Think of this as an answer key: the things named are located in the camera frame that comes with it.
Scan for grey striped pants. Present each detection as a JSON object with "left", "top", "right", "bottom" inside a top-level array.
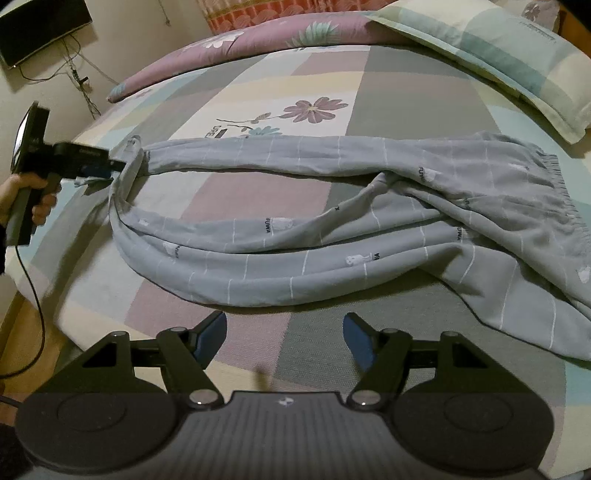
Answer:
[{"left": 108, "top": 130, "right": 591, "bottom": 363}]

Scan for small floral pillow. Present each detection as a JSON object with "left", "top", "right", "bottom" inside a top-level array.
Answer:
[{"left": 522, "top": 0, "right": 561, "bottom": 33}]

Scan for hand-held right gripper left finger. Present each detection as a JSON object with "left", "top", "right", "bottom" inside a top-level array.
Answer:
[{"left": 46, "top": 311, "right": 227, "bottom": 411}]

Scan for patterned curtain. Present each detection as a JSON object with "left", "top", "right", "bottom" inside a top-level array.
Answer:
[{"left": 198, "top": 0, "right": 384, "bottom": 33}]

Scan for black wall television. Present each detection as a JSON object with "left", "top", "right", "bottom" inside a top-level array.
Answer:
[{"left": 0, "top": 0, "right": 93, "bottom": 70}]

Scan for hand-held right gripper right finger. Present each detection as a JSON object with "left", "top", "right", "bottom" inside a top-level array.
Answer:
[{"left": 342, "top": 312, "right": 522, "bottom": 411}]

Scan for checked pillow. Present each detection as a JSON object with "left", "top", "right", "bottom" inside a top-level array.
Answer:
[{"left": 365, "top": 0, "right": 591, "bottom": 145}]

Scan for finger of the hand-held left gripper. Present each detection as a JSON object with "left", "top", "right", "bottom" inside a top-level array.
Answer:
[{"left": 76, "top": 159, "right": 126, "bottom": 186}]

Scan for checked bed sheet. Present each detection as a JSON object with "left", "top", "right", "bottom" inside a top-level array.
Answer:
[{"left": 4, "top": 44, "right": 591, "bottom": 462}]

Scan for person's left hand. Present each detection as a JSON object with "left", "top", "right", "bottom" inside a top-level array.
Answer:
[{"left": 0, "top": 174, "right": 58, "bottom": 226}]

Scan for black wall cables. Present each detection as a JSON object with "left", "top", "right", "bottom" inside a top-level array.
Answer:
[{"left": 16, "top": 37, "right": 121, "bottom": 118}]

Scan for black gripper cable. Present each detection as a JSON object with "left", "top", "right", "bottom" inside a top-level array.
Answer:
[{"left": 0, "top": 242, "right": 45, "bottom": 408}]

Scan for purple floral quilt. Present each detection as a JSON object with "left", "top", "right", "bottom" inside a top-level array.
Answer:
[{"left": 107, "top": 11, "right": 402, "bottom": 103}]

